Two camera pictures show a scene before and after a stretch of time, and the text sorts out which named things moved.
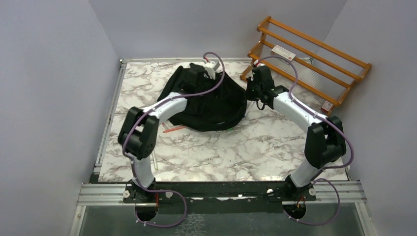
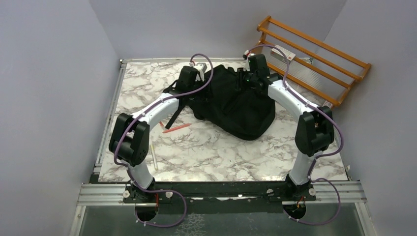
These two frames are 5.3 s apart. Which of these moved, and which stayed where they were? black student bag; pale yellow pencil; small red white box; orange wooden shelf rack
Moved: black student bag
Stayed: small red white box; orange wooden shelf rack; pale yellow pencil
